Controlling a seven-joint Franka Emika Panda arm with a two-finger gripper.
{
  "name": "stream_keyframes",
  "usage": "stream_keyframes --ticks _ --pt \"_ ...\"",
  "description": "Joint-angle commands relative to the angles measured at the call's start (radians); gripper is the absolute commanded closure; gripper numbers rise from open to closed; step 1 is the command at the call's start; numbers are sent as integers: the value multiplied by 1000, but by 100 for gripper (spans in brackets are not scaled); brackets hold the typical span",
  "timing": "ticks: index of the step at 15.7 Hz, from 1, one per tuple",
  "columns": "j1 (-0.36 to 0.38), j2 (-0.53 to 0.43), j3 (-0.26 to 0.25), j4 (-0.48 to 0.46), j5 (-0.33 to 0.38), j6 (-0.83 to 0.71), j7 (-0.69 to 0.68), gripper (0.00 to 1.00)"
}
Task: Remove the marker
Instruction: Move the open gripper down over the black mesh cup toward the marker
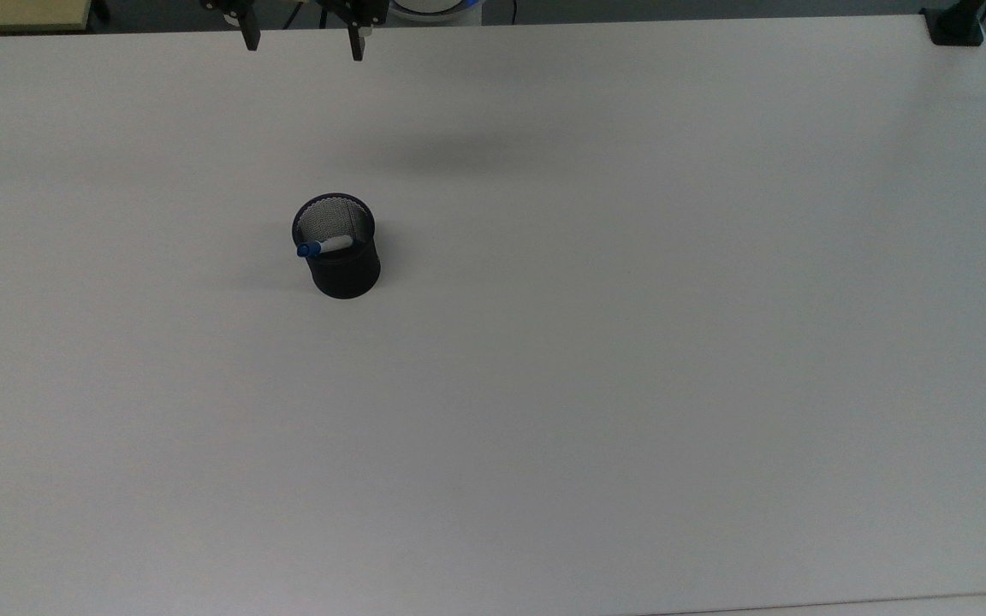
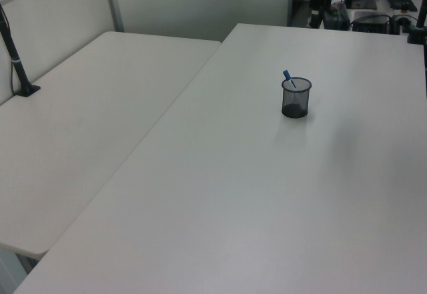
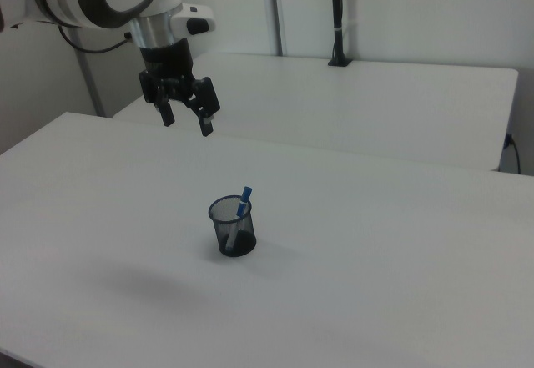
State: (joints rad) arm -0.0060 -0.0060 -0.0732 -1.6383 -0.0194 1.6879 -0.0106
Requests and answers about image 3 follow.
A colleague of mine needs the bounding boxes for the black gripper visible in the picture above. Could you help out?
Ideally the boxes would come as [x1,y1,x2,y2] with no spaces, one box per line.
[139,38,221,138]

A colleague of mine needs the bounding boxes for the white marker with blue cap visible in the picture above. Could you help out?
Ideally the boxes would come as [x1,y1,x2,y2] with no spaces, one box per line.
[225,185,254,252]

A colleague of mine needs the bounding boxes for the black mesh pen cup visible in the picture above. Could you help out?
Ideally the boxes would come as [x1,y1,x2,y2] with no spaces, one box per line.
[208,194,259,259]

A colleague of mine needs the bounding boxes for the white background table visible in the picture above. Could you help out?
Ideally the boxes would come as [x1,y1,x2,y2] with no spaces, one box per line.
[113,53,520,173]

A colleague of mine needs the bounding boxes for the black pole with clamp base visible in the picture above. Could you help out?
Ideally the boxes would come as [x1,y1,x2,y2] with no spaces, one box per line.
[327,0,354,68]

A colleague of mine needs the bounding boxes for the grey slanted metal frame post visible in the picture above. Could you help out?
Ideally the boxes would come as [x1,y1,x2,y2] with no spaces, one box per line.
[74,36,106,118]

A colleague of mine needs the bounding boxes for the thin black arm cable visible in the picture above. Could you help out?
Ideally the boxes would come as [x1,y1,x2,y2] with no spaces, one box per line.
[58,24,135,55]

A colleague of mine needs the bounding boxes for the grey vertical metal wall post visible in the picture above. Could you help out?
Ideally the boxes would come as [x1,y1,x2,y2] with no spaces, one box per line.
[265,0,290,57]

